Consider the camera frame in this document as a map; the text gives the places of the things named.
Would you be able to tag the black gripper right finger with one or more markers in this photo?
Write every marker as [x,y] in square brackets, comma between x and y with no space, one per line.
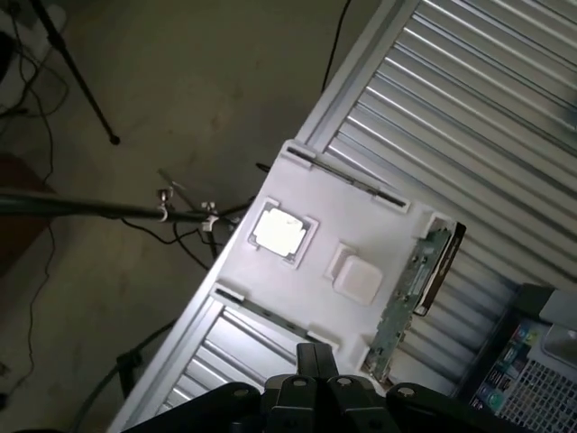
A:
[351,406]

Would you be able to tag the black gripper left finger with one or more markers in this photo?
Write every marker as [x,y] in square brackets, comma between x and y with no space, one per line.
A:
[288,406]

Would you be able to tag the green RAM module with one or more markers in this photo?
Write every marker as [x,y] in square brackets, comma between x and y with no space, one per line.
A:
[396,315]

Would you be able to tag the white square cap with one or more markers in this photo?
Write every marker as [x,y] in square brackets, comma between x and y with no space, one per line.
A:
[358,279]

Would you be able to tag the silver CPU chip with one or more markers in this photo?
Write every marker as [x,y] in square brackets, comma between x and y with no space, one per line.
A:
[279,230]

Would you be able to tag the black and silver PC case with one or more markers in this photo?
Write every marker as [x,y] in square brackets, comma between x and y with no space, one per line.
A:
[532,388]

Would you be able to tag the white parts rack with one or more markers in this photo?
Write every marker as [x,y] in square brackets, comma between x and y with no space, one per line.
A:
[351,216]

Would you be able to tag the black stand pole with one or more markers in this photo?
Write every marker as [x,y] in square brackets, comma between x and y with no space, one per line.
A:
[45,203]

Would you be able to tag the black tripod leg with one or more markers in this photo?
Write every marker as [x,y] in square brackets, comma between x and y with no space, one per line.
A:
[77,72]

